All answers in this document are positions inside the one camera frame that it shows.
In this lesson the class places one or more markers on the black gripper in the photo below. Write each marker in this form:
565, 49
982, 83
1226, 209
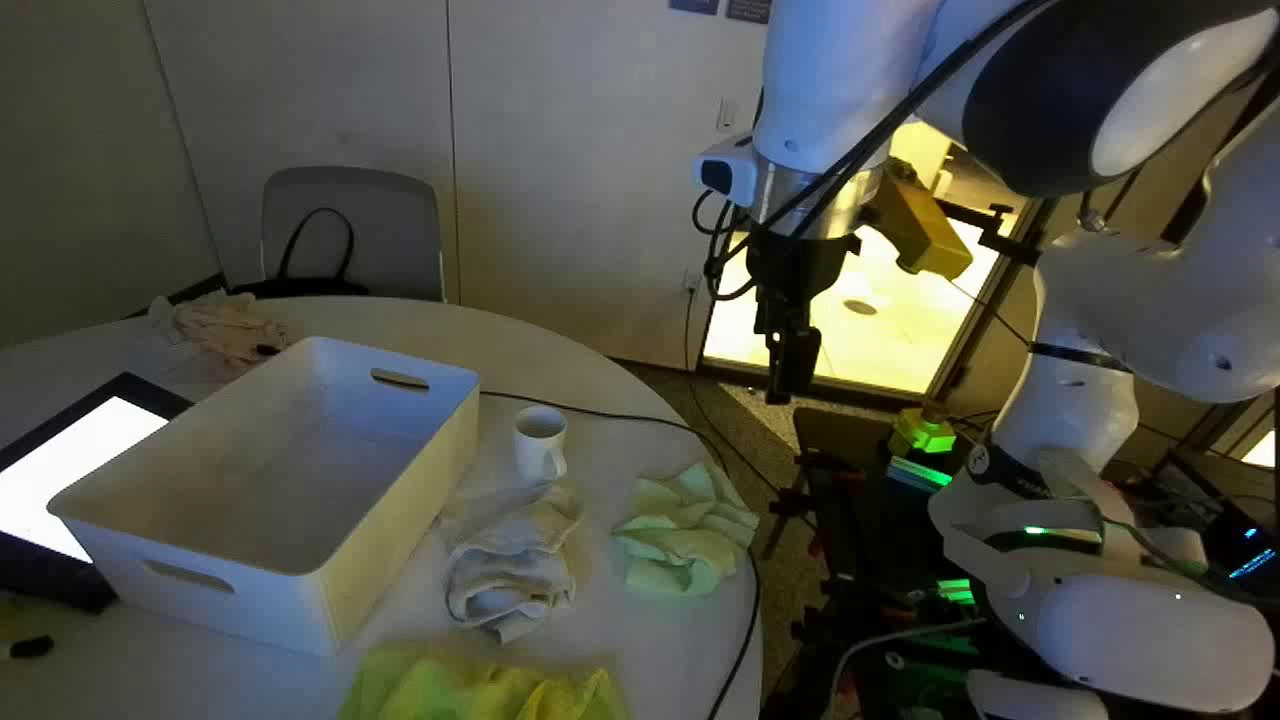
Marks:
790, 275

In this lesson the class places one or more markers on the pale green towel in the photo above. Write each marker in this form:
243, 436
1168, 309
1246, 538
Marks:
685, 535

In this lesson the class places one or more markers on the white grey towel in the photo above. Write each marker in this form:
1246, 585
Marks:
505, 573

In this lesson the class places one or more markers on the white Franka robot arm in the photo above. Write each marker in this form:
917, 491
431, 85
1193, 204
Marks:
852, 65

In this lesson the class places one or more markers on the white mug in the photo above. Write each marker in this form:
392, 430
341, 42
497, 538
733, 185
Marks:
543, 447

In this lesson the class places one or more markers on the white plastic basket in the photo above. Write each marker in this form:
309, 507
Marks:
264, 492

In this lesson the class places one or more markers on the black equipment cart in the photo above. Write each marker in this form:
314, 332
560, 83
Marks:
865, 563

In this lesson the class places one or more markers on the grey chair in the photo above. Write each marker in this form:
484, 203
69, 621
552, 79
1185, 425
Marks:
385, 226

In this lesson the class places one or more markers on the bright yellow towel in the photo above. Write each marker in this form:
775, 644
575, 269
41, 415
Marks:
466, 689

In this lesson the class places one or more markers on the pink crumpled cloth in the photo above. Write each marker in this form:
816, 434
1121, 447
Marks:
224, 325

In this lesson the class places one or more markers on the small black object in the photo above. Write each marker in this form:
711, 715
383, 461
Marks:
28, 644

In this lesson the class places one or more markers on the white wall switch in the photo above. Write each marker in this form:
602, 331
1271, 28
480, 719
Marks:
727, 112

